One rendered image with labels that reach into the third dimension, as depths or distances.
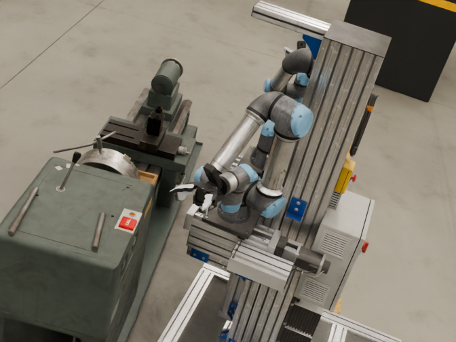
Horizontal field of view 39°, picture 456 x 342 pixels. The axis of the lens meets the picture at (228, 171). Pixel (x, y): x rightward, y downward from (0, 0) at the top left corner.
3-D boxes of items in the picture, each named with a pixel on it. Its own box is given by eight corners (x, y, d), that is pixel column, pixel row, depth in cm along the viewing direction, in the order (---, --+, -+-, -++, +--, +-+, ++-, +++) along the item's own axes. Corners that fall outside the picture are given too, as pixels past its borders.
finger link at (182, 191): (169, 203, 226) (194, 202, 228) (169, 189, 223) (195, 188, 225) (167, 199, 228) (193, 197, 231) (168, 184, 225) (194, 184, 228)
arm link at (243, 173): (252, 186, 246) (258, 168, 241) (234, 196, 238) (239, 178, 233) (237, 176, 249) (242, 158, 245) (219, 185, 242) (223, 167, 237)
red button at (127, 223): (132, 232, 250) (133, 229, 249) (117, 228, 250) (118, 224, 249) (136, 223, 255) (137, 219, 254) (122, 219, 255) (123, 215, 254)
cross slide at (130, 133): (174, 161, 354) (175, 154, 351) (99, 140, 355) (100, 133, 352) (181, 144, 369) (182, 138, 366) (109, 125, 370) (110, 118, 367)
